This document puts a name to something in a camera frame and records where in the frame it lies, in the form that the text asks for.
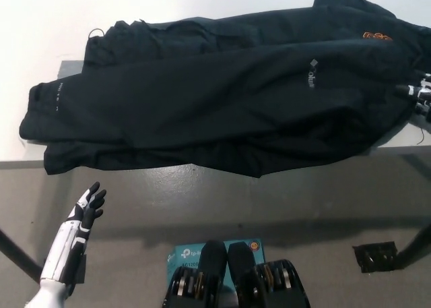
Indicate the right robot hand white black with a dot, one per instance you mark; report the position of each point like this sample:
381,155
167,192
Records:
422,92

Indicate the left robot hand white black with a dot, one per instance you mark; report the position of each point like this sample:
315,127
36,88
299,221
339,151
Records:
65,240

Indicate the black jacket with orange logo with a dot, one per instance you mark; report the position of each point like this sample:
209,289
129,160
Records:
202,109

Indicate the thin dark thread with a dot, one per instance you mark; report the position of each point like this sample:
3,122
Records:
421,136

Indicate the teal tp-link box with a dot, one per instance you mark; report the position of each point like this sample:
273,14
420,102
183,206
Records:
187,254

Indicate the grey table mat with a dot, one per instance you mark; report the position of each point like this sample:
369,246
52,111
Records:
70,69

